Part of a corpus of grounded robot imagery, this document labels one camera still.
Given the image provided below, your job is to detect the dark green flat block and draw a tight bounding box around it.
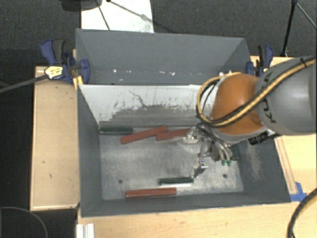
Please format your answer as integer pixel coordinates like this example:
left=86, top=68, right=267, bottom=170
left=158, top=177, right=195, bottom=185
left=99, top=126, right=134, bottom=134

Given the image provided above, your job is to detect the red-brown flat block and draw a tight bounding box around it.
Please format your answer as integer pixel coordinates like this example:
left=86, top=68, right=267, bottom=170
left=119, top=125, right=168, bottom=145
left=124, top=187, right=177, bottom=199
left=155, top=128, right=192, bottom=142

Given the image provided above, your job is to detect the black cylinder on white bracket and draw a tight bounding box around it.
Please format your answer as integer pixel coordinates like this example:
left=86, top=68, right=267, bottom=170
left=248, top=130, right=278, bottom=146

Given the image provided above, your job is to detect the grey metal bin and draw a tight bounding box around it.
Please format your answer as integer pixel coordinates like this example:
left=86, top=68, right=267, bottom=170
left=75, top=28, right=292, bottom=218

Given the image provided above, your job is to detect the pale wood flat board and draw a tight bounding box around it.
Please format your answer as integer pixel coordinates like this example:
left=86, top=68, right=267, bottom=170
left=29, top=65, right=82, bottom=212

